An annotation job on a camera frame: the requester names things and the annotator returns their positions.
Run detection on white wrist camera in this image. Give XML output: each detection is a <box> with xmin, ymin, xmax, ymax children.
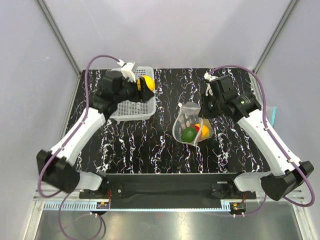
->
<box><xmin>118</xmin><ymin>60</ymin><xmax>136</xmax><ymax>83</ymax></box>
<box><xmin>203</xmin><ymin>72</ymin><xmax>218</xmax><ymax>83</ymax></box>

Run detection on red apple fruit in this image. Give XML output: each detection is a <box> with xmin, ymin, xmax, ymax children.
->
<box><xmin>193</xmin><ymin>125</ymin><xmax>200</xmax><ymax>132</ymax></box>

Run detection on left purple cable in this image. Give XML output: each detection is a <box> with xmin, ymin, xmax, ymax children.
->
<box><xmin>37</xmin><ymin>54</ymin><xmax>125</xmax><ymax>238</ymax></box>

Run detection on spare clear zip bags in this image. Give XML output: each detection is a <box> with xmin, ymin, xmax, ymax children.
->
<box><xmin>262</xmin><ymin>105</ymin><xmax>277</xmax><ymax>126</ymax></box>

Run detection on white slotted cable duct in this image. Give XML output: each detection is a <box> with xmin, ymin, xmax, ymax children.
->
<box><xmin>43</xmin><ymin>200</ymin><xmax>231</xmax><ymax>212</ymax></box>

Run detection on right aluminium frame post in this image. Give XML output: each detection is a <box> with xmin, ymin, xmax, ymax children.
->
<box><xmin>252</xmin><ymin>0</ymin><xmax>300</xmax><ymax>74</ymax></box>

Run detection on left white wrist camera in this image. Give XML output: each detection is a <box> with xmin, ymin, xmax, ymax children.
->
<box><xmin>118</xmin><ymin>60</ymin><xmax>136</xmax><ymax>83</ymax></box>

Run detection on yellow lemon fruit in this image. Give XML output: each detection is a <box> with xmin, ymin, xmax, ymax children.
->
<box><xmin>195</xmin><ymin>123</ymin><xmax>210</xmax><ymax>139</ymax></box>

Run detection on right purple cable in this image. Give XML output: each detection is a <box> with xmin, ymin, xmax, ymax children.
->
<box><xmin>208</xmin><ymin>64</ymin><xmax>315</xmax><ymax>217</ymax></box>

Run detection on clear dotted zip bag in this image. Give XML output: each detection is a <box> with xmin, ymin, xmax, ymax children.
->
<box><xmin>172</xmin><ymin>102</ymin><xmax>214</xmax><ymax>146</ymax></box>

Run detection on aluminium frame post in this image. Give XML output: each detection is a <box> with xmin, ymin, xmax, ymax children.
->
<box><xmin>35</xmin><ymin>0</ymin><xmax>82</xmax><ymax>77</ymax></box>
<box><xmin>252</xmin><ymin>0</ymin><xmax>300</xmax><ymax>74</ymax></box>

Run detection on white perforated plastic basket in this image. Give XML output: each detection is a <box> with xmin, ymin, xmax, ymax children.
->
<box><xmin>110</xmin><ymin>66</ymin><xmax>156</xmax><ymax>122</ymax></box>

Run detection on purple cable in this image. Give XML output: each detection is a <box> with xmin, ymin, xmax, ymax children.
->
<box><xmin>208</xmin><ymin>64</ymin><xmax>315</xmax><ymax>217</ymax></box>
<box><xmin>37</xmin><ymin>54</ymin><xmax>125</xmax><ymax>238</ymax></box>

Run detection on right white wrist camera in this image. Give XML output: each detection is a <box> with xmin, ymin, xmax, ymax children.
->
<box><xmin>203</xmin><ymin>72</ymin><xmax>218</xmax><ymax>83</ymax></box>

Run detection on green lime fruit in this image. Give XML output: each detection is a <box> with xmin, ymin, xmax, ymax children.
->
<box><xmin>181</xmin><ymin>126</ymin><xmax>198</xmax><ymax>143</ymax></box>

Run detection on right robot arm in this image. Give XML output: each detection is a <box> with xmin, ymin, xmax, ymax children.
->
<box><xmin>198</xmin><ymin>74</ymin><xmax>314</xmax><ymax>201</ymax></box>

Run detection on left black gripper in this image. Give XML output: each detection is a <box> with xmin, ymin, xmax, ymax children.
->
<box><xmin>114</xmin><ymin>75</ymin><xmax>154</xmax><ymax>104</ymax></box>

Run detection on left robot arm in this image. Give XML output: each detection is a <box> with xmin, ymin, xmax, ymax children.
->
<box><xmin>36</xmin><ymin>70</ymin><xmax>156</xmax><ymax>198</ymax></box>

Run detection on left aluminium frame post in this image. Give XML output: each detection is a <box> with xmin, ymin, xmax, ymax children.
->
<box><xmin>35</xmin><ymin>0</ymin><xmax>82</xmax><ymax>77</ymax></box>

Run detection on yellow orange fruit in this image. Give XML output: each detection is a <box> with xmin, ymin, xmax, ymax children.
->
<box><xmin>136</xmin><ymin>75</ymin><xmax>156</xmax><ymax>92</ymax></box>

